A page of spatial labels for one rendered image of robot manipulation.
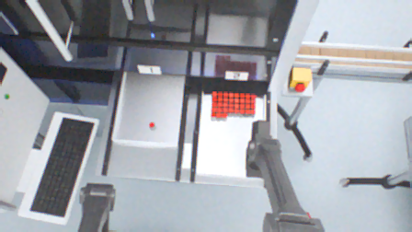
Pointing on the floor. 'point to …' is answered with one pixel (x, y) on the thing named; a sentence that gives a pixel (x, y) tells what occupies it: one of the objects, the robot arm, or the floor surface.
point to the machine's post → (301, 16)
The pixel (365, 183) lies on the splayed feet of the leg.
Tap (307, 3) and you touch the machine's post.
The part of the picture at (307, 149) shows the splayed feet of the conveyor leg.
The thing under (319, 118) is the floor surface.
